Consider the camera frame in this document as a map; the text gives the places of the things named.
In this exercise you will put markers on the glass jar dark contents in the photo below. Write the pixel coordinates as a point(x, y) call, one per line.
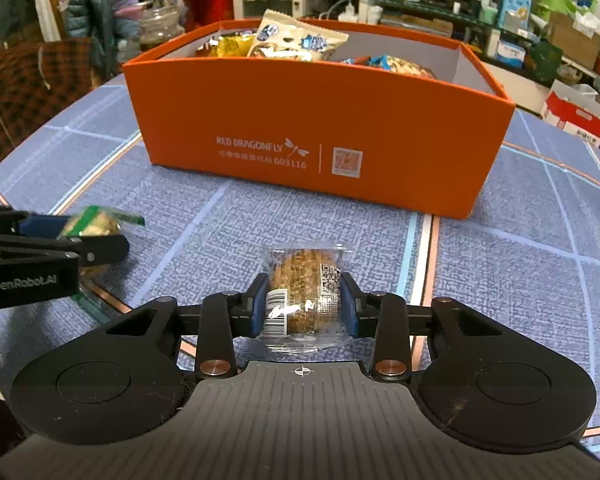
point(158, 26)

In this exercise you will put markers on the green-edged cracker packet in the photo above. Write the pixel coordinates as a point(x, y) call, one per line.
point(98, 220)

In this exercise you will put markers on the brown checked chair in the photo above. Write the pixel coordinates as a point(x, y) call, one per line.
point(37, 82)

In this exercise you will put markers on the red white cardboard box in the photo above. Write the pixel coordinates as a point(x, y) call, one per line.
point(572, 119)

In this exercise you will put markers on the teal puffer jacket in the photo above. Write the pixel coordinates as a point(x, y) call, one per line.
point(95, 20)

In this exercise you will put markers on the clear round cake packet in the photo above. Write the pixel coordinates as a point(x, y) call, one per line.
point(303, 307)

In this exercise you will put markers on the orange cardboard box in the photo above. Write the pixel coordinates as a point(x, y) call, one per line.
point(325, 126)

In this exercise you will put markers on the blue checked tablecloth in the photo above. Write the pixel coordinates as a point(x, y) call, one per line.
point(528, 255)

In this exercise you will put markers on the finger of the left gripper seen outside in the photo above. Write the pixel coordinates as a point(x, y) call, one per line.
point(102, 250)

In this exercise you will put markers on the beige blue snack bag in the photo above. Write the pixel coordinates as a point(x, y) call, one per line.
point(282, 37)

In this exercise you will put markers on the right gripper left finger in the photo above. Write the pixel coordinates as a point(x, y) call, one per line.
point(223, 317)

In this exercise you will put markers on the golden yellow snack bag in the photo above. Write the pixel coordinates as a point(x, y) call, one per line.
point(233, 45)

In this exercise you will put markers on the blue rainbow cookie packet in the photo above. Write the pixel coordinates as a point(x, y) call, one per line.
point(391, 64)

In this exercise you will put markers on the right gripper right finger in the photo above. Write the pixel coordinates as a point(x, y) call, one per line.
point(383, 317)

